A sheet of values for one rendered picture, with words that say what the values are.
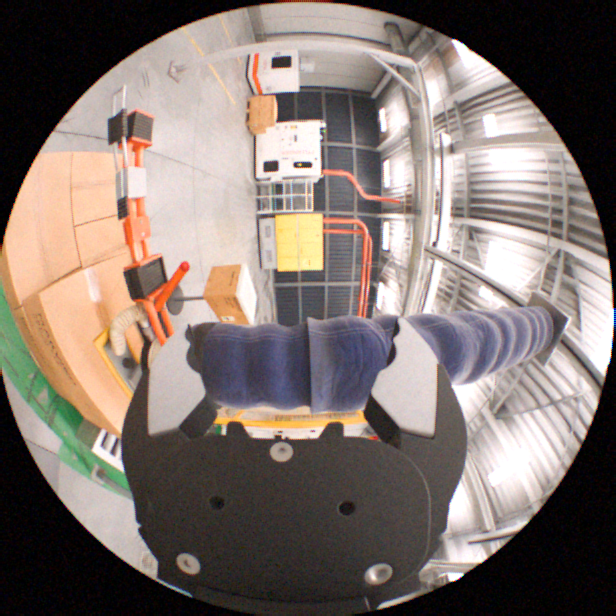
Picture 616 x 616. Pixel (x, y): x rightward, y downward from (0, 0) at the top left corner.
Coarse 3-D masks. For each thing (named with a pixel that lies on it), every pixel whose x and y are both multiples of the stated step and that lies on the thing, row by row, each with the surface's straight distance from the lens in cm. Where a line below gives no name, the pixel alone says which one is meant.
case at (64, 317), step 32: (64, 288) 69; (96, 288) 75; (32, 320) 92; (64, 320) 69; (96, 320) 75; (64, 352) 69; (96, 352) 75; (64, 384) 100; (96, 384) 76; (96, 416) 92
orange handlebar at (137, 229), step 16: (128, 144) 51; (128, 160) 50; (144, 208) 50; (128, 224) 47; (144, 224) 49; (128, 240) 47; (144, 240) 49; (144, 256) 50; (144, 304) 49; (160, 336) 52
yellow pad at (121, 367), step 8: (104, 336) 54; (96, 344) 53; (104, 344) 54; (128, 344) 59; (104, 352) 54; (112, 352) 55; (128, 352) 59; (104, 360) 55; (112, 360) 55; (120, 360) 57; (128, 360) 56; (136, 360) 62; (112, 368) 56; (120, 368) 57; (128, 368) 56; (120, 376) 58; (128, 376) 59; (120, 384) 58; (128, 384) 59; (128, 392) 60
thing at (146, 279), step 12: (132, 264) 46; (144, 264) 45; (156, 264) 50; (132, 276) 47; (144, 276) 47; (156, 276) 50; (132, 288) 47; (144, 288) 45; (156, 288) 49; (132, 300) 49; (144, 300) 47
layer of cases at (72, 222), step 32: (64, 160) 126; (96, 160) 137; (32, 192) 115; (64, 192) 121; (96, 192) 131; (32, 224) 111; (64, 224) 117; (96, 224) 127; (0, 256) 136; (32, 256) 108; (64, 256) 114; (96, 256) 124; (128, 256) 139; (32, 288) 107
